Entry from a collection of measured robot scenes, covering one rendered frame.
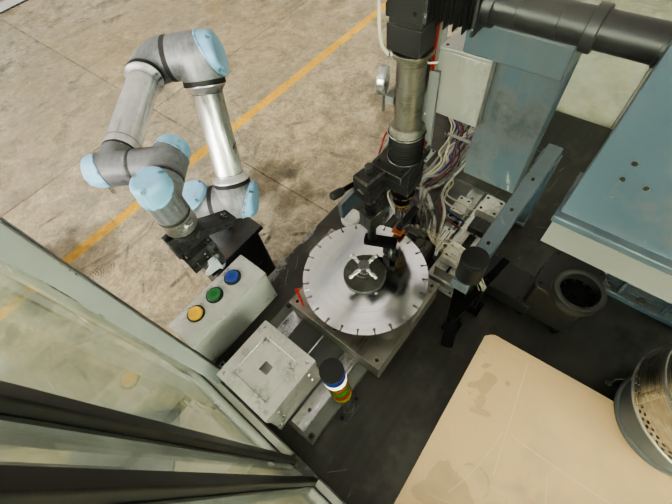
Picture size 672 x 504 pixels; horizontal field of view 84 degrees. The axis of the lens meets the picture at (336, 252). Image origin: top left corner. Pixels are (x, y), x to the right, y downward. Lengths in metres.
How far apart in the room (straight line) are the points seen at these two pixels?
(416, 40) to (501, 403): 0.87
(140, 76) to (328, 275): 0.69
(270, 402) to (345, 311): 0.28
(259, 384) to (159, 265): 1.60
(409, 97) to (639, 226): 0.40
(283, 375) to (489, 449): 0.54
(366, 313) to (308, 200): 1.55
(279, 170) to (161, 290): 1.07
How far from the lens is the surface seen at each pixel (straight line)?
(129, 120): 1.01
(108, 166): 0.93
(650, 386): 1.03
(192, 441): 0.50
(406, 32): 0.64
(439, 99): 0.74
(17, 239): 0.59
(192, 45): 1.14
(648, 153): 0.59
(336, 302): 0.95
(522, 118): 0.71
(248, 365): 1.00
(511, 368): 1.15
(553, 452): 1.14
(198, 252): 0.92
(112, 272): 2.62
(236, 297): 1.09
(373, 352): 1.01
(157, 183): 0.78
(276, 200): 2.45
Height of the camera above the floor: 1.82
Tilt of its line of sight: 58 degrees down
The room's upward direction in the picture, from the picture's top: 12 degrees counter-clockwise
